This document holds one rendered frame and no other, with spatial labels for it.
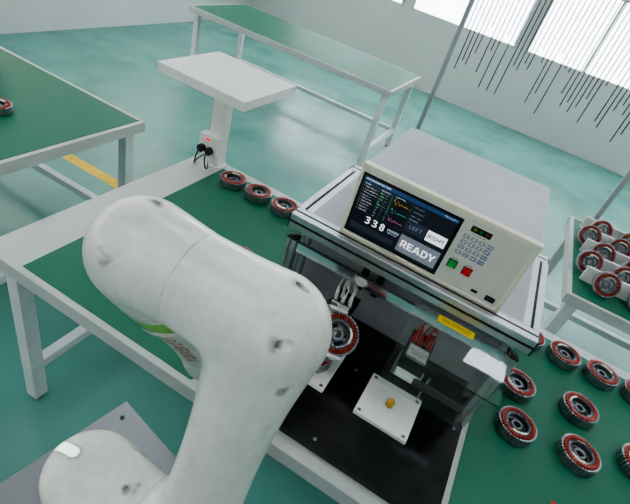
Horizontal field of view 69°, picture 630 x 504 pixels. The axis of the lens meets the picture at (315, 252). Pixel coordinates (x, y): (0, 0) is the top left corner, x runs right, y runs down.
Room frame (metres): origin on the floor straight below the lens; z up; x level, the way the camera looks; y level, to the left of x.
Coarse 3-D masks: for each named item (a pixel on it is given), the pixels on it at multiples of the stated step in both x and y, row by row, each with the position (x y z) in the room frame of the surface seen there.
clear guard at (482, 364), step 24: (432, 312) 0.87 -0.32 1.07; (408, 336) 0.76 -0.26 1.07; (432, 336) 0.79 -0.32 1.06; (456, 336) 0.82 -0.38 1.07; (480, 336) 0.85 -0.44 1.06; (408, 360) 0.70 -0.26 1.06; (432, 360) 0.72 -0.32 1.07; (456, 360) 0.74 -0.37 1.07; (480, 360) 0.77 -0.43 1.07; (504, 360) 0.79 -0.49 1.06; (384, 384) 0.66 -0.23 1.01; (408, 384) 0.66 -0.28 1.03; (432, 384) 0.67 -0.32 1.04; (456, 384) 0.67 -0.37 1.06; (480, 384) 0.69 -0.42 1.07; (432, 408) 0.63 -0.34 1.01; (480, 408) 0.64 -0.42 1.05; (480, 432) 0.61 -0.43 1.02
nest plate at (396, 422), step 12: (372, 384) 0.85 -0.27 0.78; (372, 396) 0.81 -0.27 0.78; (384, 396) 0.82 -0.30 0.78; (396, 396) 0.83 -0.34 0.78; (360, 408) 0.76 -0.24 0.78; (372, 408) 0.77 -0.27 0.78; (384, 408) 0.78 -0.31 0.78; (396, 408) 0.79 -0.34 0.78; (408, 408) 0.81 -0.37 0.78; (372, 420) 0.73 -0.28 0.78; (384, 420) 0.74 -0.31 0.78; (396, 420) 0.76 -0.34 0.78; (408, 420) 0.77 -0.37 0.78; (384, 432) 0.72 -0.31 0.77; (396, 432) 0.72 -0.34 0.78; (408, 432) 0.73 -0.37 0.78
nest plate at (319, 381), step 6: (342, 360) 0.89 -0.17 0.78; (330, 366) 0.86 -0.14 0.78; (336, 366) 0.87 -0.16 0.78; (324, 372) 0.83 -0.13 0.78; (330, 372) 0.84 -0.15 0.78; (312, 378) 0.80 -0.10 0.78; (318, 378) 0.81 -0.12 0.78; (324, 378) 0.81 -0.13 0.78; (330, 378) 0.82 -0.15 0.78; (312, 384) 0.78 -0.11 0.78; (318, 384) 0.79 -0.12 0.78; (324, 384) 0.79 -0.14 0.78; (318, 390) 0.78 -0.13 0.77
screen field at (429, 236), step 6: (408, 222) 0.97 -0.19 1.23; (408, 228) 0.97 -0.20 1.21; (414, 228) 0.96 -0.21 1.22; (420, 228) 0.96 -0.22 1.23; (414, 234) 0.96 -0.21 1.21; (420, 234) 0.96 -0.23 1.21; (426, 234) 0.95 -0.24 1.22; (432, 234) 0.95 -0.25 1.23; (426, 240) 0.95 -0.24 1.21; (432, 240) 0.95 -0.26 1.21; (438, 240) 0.94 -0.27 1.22; (444, 240) 0.94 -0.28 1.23; (438, 246) 0.94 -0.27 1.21
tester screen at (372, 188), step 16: (368, 176) 1.01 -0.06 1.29; (368, 192) 1.00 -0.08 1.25; (384, 192) 0.99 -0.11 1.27; (400, 192) 0.98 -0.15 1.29; (368, 208) 1.00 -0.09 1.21; (384, 208) 0.99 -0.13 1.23; (400, 208) 0.98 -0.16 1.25; (416, 208) 0.97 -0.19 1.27; (432, 208) 0.96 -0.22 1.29; (400, 224) 0.97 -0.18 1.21; (432, 224) 0.95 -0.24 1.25; (448, 224) 0.94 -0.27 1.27; (416, 240) 0.96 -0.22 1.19; (448, 240) 0.94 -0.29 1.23
